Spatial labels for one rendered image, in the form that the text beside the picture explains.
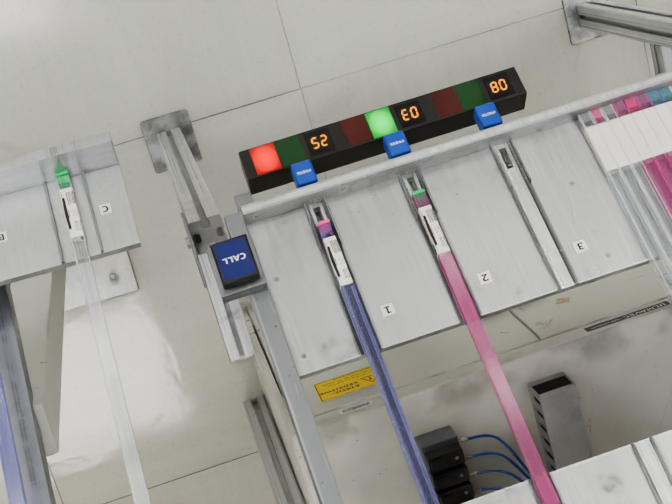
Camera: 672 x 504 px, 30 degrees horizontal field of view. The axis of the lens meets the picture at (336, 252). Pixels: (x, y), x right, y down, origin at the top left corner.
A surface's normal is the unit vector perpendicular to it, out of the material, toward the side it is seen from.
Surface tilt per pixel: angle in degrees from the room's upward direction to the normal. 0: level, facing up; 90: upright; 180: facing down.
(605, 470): 44
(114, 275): 0
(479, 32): 0
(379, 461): 0
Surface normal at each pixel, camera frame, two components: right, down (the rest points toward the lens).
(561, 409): 0.19, 0.26
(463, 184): -0.04, -0.46
